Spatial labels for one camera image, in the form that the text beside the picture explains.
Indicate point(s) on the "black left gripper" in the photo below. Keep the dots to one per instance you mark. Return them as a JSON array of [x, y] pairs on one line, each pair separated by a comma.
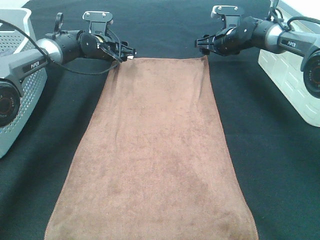
[[103, 47]]

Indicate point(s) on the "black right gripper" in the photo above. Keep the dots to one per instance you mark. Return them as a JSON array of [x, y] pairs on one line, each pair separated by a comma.
[[229, 41]]

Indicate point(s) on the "brown towel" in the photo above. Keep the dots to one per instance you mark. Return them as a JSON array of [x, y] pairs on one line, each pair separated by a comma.
[[153, 163]]

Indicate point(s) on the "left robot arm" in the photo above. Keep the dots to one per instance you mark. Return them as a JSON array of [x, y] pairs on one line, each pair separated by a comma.
[[57, 49]]

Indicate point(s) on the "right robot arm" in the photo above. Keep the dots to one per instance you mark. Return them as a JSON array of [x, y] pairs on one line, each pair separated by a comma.
[[269, 36]]

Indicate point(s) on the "blue-grey towel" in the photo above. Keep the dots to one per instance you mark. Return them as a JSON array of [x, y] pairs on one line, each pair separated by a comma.
[[6, 51]]

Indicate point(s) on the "white plastic storage box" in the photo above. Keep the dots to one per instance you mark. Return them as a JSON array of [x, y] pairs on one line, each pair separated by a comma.
[[284, 69]]

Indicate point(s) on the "grey perforated laundry basket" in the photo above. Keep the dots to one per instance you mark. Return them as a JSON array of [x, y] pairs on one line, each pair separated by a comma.
[[32, 85]]

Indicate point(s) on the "black table cloth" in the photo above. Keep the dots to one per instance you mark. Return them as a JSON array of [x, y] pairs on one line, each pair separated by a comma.
[[275, 153]]

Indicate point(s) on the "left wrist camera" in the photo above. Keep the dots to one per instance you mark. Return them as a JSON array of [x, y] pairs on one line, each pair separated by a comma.
[[98, 21]]

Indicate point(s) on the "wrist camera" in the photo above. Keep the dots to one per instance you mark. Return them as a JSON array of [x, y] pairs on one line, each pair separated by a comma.
[[98, 21], [229, 14]]

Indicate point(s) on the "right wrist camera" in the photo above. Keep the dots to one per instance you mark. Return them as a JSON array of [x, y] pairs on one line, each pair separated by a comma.
[[229, 14]]

